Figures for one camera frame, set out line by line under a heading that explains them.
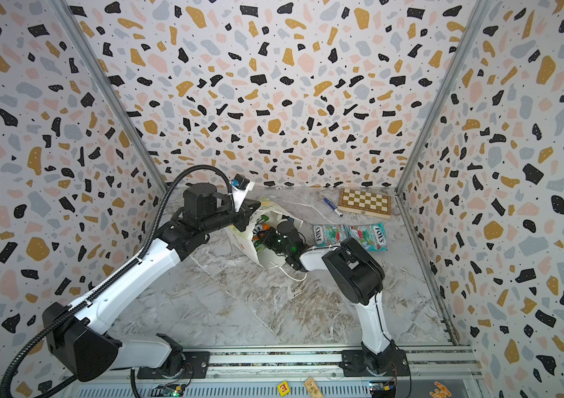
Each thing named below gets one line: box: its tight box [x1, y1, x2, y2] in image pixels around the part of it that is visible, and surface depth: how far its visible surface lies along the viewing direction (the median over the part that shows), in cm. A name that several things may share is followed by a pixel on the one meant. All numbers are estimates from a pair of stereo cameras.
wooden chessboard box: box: [337, 187, 392, 219], surface depth 115 cm
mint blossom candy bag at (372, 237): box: [336, 222, 389, 252], surface depth 105 cm
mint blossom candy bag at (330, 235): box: [313, 223, 368, 249], surface depth 105 cm
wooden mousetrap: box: [303, 377, 325, 398], surface depth 71 cm
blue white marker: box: [323, 197, 344, 218], surface depth 115 cm
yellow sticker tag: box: [277, 380, 292, 398], surface depth 70 cm
